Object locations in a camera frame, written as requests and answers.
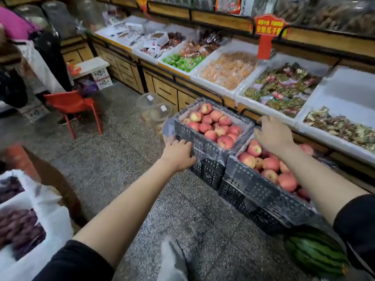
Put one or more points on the pile of brown green packets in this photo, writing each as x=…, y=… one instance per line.
x=343, y=127

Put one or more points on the large clear goods bag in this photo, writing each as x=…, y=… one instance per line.
x=58, y=17

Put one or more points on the clear round plastic tub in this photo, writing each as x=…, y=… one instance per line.
x=153, y=111

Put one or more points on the white foam slab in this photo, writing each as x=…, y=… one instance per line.
x=91, y=66

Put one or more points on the person's beige trousers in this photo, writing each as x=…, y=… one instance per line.
x=173, y=260

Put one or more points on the person's left hand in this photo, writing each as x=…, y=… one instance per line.
x=177, y=155

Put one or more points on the pile of green red packets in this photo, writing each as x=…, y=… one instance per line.
x=284, y=89

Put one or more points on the white bag of purple grapes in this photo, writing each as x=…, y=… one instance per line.
x=53, y=231

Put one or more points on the striped green watermelon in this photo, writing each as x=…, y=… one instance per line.
x=316, y=254

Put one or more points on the pile of orange packets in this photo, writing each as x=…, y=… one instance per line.
x=229, y=70

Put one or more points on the red plastic stool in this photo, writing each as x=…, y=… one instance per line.
x=70, y=102

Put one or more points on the clear bags of brown goods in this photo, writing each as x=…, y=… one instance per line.
x=328, y=14

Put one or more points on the person's right hand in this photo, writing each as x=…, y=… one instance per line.
x=274, y=136

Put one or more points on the white red printed carton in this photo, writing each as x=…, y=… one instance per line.
x=101, y=79

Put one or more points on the pile of red apples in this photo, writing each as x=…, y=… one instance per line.
x=287, y=183
x=225, y=141

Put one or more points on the person's left forearm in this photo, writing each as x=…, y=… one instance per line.
x=129, y=207

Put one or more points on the orange red pack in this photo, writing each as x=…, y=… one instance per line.
x=228, y=4

